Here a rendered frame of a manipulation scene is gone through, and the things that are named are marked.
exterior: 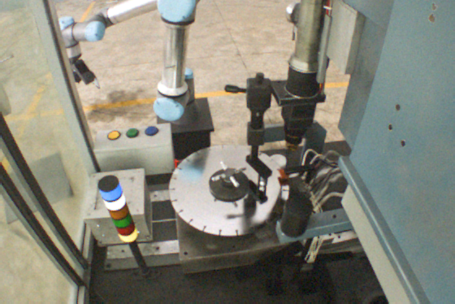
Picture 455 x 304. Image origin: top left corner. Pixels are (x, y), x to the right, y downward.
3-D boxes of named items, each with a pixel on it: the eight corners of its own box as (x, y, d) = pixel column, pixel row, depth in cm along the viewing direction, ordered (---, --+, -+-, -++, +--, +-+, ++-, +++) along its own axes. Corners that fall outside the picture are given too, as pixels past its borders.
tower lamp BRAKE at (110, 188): (100, 201, 61) (96, 193, 59) (102, 185, 65) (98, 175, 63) (121, 200, 62) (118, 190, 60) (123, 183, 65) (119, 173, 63)
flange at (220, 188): (231, 207, 83) (231, 201, 81) (200, 185, 89) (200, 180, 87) (257, 183, 89) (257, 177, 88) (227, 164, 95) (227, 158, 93)
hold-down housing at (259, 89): (244, 147, 83) (248, 79, 70) (243, 136, 86) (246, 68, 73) (266, 148, 82) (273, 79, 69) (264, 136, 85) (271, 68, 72)
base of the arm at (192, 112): (166, 106, 152) (164, 89, 146) (198, 103, 154) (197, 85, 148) (167, 126, 141) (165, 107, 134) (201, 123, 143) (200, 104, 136)
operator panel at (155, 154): (103, 180, 116) (93, 150, 107) (106, 159, 124) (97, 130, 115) (175, 171, 120) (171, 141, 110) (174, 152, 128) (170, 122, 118)
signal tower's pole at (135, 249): (142, 278, 87) (123, 239, 73) (142, 271, 89) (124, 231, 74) (150, 277, 87) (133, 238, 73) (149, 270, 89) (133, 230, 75)
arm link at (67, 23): (67, 22, 105) (49, 23, 106) (74, 49, 112) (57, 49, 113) (79, 14, 111) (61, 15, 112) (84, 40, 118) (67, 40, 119)
